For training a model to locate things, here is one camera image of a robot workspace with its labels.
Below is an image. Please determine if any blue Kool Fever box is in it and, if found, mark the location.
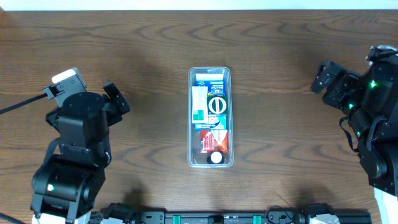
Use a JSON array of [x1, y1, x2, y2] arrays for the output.
[[193, 81, 228, 130]]

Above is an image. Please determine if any clear plastic container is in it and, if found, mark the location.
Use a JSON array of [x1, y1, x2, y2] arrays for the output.
[[187, 67, 234, 168]]

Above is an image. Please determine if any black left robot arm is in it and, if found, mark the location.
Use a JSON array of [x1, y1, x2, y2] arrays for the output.
[[30, 81, 130, 223]]

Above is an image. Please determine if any dark green round-logo box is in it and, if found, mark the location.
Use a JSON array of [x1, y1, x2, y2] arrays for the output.
[[207, 94, 229, 115]]

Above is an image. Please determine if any dark Woods syrup bottle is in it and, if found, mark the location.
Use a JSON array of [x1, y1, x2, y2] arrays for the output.
[[206, 151, 224, 164]]

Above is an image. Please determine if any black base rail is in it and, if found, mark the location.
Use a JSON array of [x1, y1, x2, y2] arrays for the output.
[[90, 202, 373, 224]]

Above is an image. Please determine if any white green medicine box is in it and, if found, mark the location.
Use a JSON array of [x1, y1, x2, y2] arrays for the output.
[[192, 86, 208, 123]]

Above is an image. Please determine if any red Panadol box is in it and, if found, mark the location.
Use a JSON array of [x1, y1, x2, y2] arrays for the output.
[[200, 129, 228, 153]]

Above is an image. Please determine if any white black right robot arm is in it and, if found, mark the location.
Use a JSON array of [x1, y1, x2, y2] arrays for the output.
[[310, 45, 397, 223]]

